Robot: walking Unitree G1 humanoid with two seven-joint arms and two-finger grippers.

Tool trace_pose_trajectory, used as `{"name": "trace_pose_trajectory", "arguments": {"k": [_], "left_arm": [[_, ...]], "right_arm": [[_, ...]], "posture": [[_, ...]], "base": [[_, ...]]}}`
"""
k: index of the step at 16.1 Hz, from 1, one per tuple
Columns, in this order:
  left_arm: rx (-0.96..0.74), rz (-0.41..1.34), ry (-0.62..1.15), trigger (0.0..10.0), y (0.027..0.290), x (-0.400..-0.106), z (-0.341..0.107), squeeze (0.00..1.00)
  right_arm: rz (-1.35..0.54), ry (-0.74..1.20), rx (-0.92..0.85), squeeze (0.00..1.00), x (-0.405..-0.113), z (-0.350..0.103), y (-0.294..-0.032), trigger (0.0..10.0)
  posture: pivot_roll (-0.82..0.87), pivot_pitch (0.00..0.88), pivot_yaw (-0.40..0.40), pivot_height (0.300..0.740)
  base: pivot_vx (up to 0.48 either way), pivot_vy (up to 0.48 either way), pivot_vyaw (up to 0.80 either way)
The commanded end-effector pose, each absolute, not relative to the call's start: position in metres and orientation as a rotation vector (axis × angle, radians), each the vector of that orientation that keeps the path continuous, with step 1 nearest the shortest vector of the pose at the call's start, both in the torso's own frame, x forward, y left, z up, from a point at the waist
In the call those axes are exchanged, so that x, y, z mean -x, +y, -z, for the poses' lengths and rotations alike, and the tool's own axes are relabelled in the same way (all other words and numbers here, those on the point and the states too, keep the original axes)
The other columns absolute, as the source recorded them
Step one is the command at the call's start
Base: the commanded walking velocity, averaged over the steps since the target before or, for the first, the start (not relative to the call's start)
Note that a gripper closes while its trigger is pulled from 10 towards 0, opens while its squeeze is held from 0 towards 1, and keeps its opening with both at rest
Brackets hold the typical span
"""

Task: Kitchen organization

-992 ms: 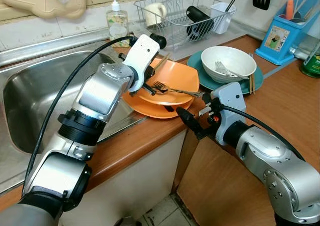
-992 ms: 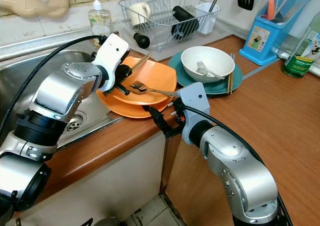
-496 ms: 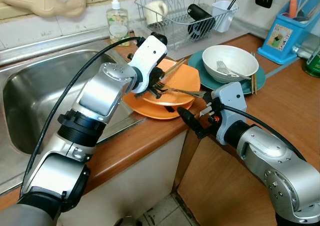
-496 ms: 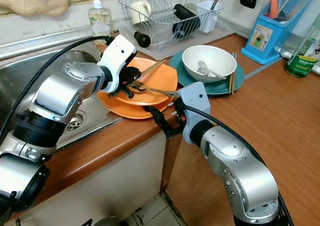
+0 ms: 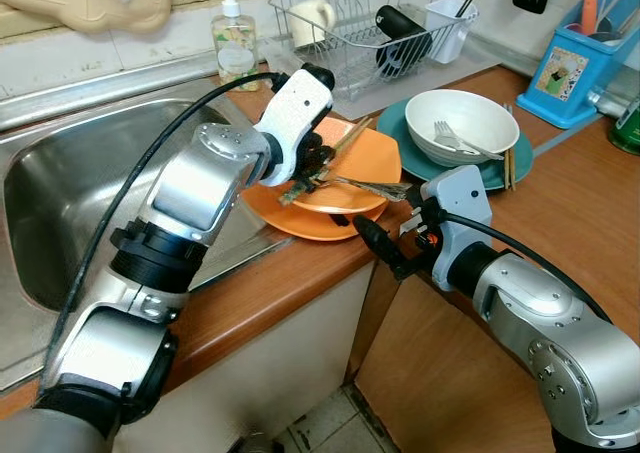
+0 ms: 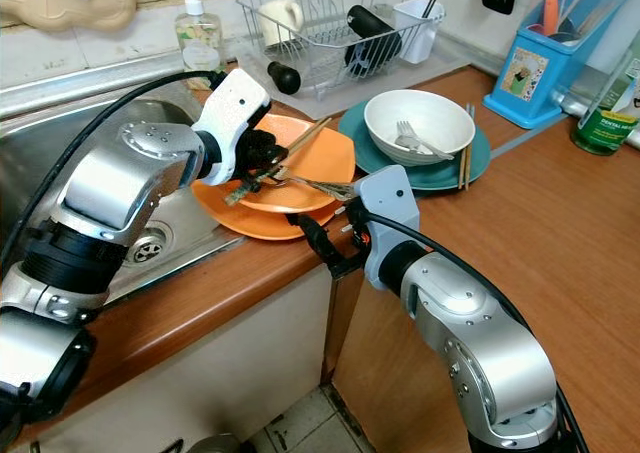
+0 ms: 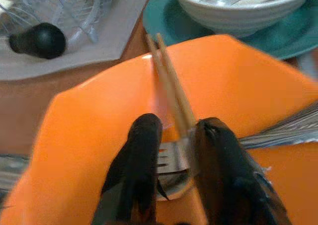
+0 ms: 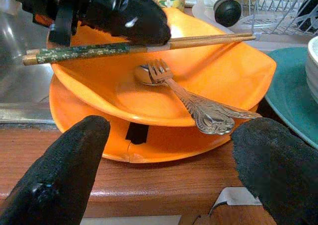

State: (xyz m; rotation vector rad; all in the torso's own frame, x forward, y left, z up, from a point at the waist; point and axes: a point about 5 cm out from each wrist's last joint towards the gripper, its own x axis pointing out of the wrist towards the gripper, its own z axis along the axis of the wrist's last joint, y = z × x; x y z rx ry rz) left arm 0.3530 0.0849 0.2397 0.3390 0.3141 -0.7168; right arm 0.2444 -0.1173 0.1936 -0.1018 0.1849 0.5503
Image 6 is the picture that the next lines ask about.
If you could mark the brown patterned chopstick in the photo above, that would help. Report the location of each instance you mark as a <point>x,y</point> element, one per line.
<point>304,144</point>
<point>310,137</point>

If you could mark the orange plastic plate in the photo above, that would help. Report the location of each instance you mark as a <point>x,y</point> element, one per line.
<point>320,158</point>
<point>240,223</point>

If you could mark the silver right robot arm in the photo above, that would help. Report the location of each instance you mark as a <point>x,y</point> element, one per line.
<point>480,333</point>

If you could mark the silver metal fork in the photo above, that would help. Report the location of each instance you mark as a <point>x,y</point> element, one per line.
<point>325,186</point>
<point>410,136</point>

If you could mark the pale dish rack drain tray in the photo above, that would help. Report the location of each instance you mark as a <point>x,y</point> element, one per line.
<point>320,100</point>

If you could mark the small black round object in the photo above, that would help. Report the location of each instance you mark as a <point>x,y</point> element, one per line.
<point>283,78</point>

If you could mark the teal plate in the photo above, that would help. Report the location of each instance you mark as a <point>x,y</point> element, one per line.
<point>360,138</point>

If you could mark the steel sink drain strainer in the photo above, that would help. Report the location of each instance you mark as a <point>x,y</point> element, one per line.
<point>150,246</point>

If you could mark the plain wooden chopstick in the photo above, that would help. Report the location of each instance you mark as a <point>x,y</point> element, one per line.
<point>470,153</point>
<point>462,153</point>

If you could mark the white mug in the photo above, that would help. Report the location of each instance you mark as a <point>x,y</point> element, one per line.
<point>280,21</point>

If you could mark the brown cabinet door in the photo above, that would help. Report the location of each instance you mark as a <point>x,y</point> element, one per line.
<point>400,373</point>

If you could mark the clear soap pump bottle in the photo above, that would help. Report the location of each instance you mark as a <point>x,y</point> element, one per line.
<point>198,38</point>

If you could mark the white bowl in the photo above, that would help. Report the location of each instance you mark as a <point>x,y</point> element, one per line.
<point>440,108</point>

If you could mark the black flask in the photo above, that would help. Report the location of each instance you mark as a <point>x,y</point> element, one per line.
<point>370,28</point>

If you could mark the white cabinet front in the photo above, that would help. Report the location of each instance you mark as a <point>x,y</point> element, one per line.
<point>210,373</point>

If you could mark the white utensil cup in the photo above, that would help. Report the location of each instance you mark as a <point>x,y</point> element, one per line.
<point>418,33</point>

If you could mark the blue utensil holder box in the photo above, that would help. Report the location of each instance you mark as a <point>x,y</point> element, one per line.
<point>525,78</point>

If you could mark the dark thin chopstick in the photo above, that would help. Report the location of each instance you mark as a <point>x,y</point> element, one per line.
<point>434,3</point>
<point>430,3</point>

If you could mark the stainless steel sink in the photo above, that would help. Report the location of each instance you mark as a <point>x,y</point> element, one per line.
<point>25,153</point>

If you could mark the silver metal pipe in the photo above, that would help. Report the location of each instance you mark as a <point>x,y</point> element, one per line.
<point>572,105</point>

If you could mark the beige plastic board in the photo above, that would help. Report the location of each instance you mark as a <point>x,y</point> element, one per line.
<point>50,3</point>

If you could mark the green labelled bottle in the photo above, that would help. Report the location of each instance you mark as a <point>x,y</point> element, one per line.
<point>605,123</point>

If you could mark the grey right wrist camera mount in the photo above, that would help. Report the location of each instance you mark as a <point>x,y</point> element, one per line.
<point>390,208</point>

